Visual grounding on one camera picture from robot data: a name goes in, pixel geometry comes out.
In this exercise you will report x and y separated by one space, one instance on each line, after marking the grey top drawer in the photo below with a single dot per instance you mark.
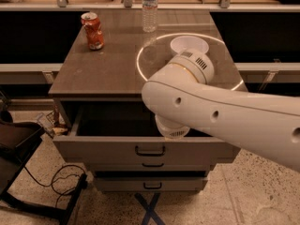
114 133

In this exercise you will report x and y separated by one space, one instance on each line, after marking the dark chair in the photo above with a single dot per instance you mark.
18 142

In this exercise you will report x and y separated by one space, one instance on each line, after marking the white ceramic bowl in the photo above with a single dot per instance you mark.
181 43

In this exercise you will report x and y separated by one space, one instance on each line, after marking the clear plastic water bottle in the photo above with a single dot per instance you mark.
149 15

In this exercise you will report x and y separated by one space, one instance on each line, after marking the grey drawer cabinet brown top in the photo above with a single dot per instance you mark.
117 72

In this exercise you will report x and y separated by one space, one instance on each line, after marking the grey bottom drawer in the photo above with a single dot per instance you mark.
150 184

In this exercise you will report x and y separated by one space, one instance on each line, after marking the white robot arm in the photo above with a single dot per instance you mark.
181 98

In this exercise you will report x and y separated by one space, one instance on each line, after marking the blue tape cross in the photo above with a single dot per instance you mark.
149 208

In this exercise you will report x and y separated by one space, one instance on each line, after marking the orange crushed soda can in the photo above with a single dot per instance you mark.
92 27

